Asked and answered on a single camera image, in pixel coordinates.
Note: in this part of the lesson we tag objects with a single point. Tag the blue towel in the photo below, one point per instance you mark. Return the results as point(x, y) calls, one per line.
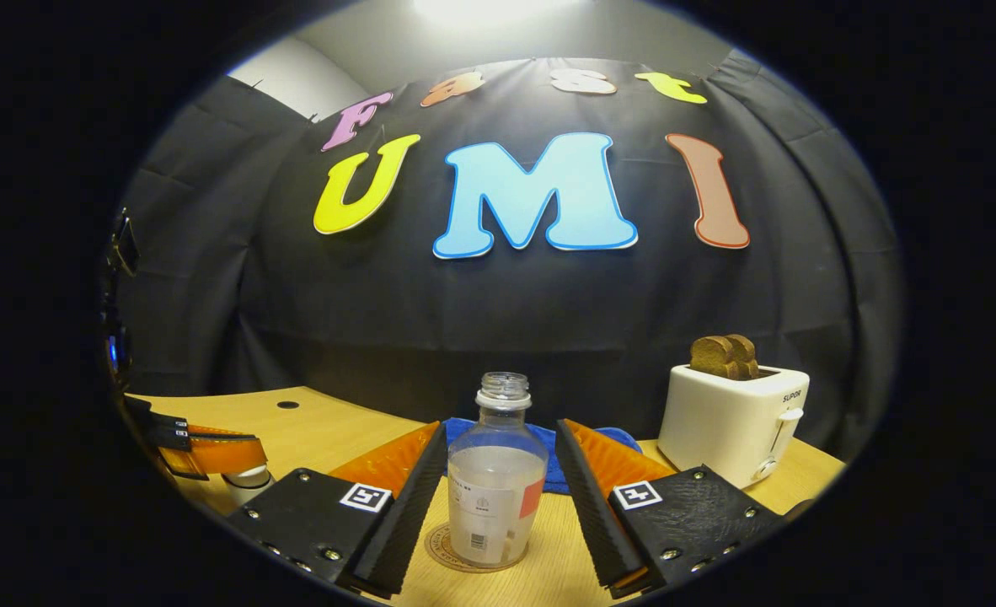
point(462, 430)

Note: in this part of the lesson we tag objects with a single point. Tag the clear plastic water bottle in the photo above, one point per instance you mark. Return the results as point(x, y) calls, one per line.
point(498, 480)

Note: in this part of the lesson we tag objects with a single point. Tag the ceiling light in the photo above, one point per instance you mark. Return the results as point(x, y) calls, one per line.
point(498, 7)

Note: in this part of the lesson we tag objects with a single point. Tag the white toaster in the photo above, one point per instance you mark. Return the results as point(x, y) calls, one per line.
point(725, 421)

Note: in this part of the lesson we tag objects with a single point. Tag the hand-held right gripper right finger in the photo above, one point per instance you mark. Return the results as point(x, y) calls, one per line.
point(595, 514)

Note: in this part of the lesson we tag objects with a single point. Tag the black backdrop cloth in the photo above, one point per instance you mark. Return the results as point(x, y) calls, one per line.
point(464, 312)

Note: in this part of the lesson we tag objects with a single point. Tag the round wooden coaster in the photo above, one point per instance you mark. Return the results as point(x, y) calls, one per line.
point(435, 546)

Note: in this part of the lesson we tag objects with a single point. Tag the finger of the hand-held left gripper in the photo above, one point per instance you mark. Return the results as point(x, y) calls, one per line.
point(220, 455)

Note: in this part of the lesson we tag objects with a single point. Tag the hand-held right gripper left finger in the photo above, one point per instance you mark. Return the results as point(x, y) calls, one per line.
point(409, 514)

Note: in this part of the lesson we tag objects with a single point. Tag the white teacup lid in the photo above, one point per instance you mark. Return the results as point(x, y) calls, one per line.
point(249, 485)

